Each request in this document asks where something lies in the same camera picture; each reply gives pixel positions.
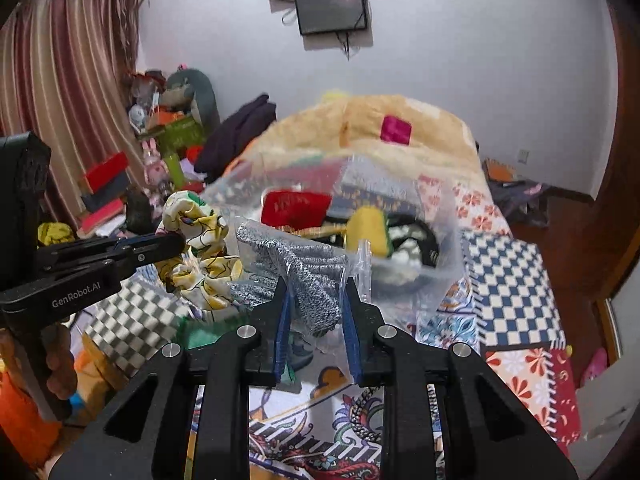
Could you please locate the orange cloth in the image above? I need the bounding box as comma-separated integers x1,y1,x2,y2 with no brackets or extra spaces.
0,369,63,463

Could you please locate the beige plush blanket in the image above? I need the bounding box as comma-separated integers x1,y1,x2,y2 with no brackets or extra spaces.
225,91,485,198

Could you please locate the red cloth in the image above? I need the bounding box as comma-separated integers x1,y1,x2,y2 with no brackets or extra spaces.
260,189,334,229

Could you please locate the striped pink curtain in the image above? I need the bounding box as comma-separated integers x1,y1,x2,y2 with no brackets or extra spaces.
0,0,147,233

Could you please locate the dark purple garment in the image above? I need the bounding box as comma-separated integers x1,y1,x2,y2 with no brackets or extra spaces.
193,94,278,185

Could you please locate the clear plastic bag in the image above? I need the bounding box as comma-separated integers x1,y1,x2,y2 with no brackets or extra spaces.
202,152,463,356

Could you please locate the dark clothes pile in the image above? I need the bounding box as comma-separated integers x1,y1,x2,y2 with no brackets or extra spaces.
486,179,553,227

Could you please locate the yellow floral scrunchie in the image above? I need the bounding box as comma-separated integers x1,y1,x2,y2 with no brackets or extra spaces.
155,192,247,312

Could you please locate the green box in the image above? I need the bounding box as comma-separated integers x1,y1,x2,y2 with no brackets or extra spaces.
149,115,207,155

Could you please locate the yellow green sponge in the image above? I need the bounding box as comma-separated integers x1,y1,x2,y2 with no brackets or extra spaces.
346,207,397,259

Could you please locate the grey knit cloth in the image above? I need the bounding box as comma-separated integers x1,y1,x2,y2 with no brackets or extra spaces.
229,220,351,338

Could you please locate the red book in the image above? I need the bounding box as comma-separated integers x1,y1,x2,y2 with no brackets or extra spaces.
76,199,127,235

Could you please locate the black white fabric item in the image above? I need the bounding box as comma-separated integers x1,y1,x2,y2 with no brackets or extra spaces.
389,212,442,282

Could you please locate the patchwork bedsheet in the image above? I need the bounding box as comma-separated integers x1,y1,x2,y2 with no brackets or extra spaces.
82,160,585,480

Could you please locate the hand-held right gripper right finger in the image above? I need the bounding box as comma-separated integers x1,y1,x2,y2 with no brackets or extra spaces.
342,277,578,480

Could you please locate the pink bunny toy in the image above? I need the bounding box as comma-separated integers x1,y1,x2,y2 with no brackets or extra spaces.
141,140,170,187

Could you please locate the red box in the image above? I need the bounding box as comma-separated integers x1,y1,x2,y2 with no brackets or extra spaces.
81,152,131,195

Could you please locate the wooden door frame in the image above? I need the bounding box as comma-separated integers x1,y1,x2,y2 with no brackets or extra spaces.
582,2,640,313

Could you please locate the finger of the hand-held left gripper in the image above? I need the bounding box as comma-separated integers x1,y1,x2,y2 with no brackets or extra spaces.
36,256,153,288
37,232,187,263

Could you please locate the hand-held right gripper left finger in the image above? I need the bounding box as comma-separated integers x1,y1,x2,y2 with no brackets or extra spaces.
47,276,297,480

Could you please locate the person's left hand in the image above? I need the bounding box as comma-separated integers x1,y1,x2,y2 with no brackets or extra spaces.
42,324,77,413

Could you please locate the small black monitor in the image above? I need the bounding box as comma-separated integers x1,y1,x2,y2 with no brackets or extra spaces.
294,0,370,37

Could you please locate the grey plush toy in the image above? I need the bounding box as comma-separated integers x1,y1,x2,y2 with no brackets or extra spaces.
161,67,222,127

